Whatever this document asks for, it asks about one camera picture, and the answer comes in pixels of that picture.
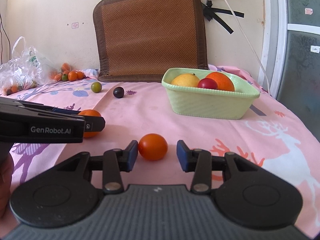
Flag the dark purple plum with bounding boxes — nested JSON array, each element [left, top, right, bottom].
[[113, 87, 125, 99]]

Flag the small green fruit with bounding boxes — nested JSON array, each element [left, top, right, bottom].
[[91, 82, 102, 93]]

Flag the person's left hand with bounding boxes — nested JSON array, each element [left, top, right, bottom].
[[0, 154, 14, 218]]

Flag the clear plastic bag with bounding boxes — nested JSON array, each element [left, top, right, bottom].
[[1, 36, 61, 96]]

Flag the light green plastic basket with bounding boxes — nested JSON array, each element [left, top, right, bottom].
[[162, 68, 260, 120]]

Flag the pink patterned bed sheet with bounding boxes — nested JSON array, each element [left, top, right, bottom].
[[10, 74, 319, 237]]

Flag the red plum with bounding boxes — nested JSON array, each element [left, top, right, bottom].
[[197, 78, 218, 89]]

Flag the large orange fruit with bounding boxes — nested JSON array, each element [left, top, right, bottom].
[[206, 72, 235, 92]]

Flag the yellow lemon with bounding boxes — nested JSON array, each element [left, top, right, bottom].
[[171, 73, 200, 87]]

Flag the brown woven seat cushion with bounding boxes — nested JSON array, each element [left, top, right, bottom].
[[93, 0, 208, 82]]

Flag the black cushion tie ribbon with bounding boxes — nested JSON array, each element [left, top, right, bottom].
[[201, 2, 245, 35]]

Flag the tangerine left by wall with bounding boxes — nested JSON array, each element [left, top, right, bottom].
[[54, 73, 62, 82]]

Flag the green fruit by wall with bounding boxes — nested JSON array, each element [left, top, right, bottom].
[[62, 74, 68, 81]]

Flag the orange tangerine by wall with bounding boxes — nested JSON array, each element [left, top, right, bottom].
[[68, 71, 78, 81]]

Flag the tangerine upper by wall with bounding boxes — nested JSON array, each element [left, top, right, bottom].
[[61, 63, 71, 72]]

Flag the small tangerine right by wall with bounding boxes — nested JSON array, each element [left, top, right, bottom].
[[76, 71, 85, 80]]

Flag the wall sticker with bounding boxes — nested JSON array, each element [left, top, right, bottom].
[[71, 22, 79, 29]]

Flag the white door frame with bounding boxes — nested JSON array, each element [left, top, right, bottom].
[[258, 0, 288, 98]]

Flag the white charging cable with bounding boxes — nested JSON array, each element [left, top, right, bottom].
[[211, 0, 272, 95]]

